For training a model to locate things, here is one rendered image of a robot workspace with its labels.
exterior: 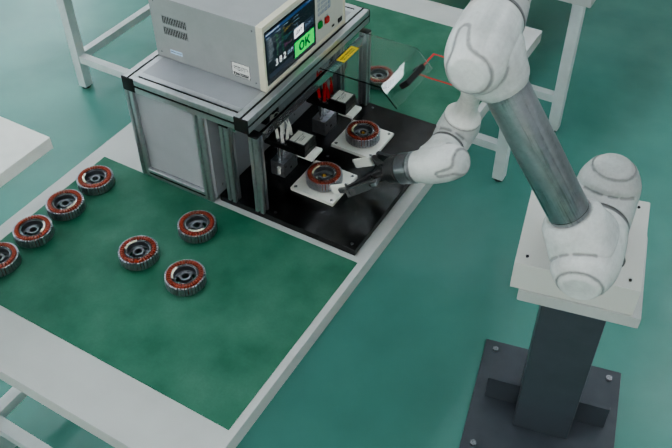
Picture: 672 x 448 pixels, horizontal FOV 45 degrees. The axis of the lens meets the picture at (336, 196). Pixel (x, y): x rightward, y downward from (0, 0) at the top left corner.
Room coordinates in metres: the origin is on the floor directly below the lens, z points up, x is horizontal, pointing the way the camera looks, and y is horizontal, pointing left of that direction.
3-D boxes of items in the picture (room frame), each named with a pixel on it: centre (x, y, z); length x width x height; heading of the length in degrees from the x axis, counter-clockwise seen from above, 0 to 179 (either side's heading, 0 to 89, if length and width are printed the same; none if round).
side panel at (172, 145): (1.90, 0.48, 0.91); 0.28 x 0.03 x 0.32; 59
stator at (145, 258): (1.59, 0.56, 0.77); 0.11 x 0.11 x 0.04
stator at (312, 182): (1.87, 0.03, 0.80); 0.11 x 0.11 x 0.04
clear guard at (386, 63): (2.11, -0.10, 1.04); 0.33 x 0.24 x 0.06; 59
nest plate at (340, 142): (2.07, -0.09, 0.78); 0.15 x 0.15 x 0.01; 59
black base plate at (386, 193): (1.98, -0.01, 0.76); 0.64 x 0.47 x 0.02; 149
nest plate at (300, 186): (1.87, 0.04, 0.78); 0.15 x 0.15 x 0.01; 59
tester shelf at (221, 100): (2.13, 0.25, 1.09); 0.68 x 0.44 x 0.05; 149
